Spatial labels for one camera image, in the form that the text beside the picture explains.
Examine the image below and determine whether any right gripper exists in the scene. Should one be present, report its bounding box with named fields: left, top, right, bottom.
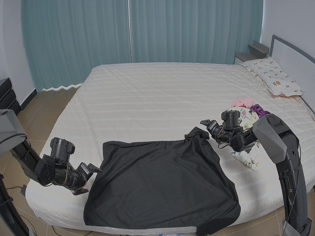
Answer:
left=199, top=119, right=223, bottom=139

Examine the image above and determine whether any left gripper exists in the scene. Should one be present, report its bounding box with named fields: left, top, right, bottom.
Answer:
left=55, top=163, right=104, bottom=196

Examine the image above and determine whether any black T-shirt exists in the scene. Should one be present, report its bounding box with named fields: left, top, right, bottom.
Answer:
left=83, top=126, right=241, bottom=236

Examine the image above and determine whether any bed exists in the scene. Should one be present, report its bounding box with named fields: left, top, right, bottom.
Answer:
left=26, top=35, right=315, bottom=234

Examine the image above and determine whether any pink garment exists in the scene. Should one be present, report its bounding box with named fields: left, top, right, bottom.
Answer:
left=230, top=97, right=254, bottom=109

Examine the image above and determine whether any purple garment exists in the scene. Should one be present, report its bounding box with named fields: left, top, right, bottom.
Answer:
left=250, top=104, right=271, bottom=119

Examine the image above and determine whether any white printed pyjama garment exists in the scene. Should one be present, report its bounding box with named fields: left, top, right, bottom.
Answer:
left=230, top=107, right=262, bottom=173

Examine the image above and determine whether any white printed pillow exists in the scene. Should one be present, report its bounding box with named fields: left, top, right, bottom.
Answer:
left=240, top=57, right=305, bottom=97

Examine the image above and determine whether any grey bedside table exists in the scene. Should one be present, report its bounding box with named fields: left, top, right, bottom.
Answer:
left=235, top=40, right=270, bottom=65

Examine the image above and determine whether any dark grey chest of drawers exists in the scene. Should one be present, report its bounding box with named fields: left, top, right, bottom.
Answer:
left=0, top=77, right=21, bottom=115

